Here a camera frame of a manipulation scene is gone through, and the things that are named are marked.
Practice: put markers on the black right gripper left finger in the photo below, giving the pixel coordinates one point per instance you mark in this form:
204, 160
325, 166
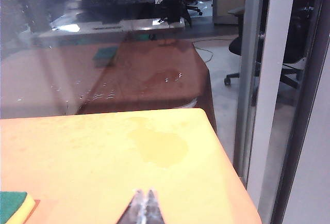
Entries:
134, 212

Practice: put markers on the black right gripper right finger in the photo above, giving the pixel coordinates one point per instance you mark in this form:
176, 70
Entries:
153, 212

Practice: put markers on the green and yellow sponge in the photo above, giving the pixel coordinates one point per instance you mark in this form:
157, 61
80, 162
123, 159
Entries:
13, 206

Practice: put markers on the orange tablecloth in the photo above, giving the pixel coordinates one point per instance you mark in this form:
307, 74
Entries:
77, 157

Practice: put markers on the large glass window pane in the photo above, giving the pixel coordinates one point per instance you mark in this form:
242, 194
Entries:
51, 79

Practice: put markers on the grey window frame post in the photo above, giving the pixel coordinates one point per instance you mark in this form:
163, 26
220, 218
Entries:
268, 79

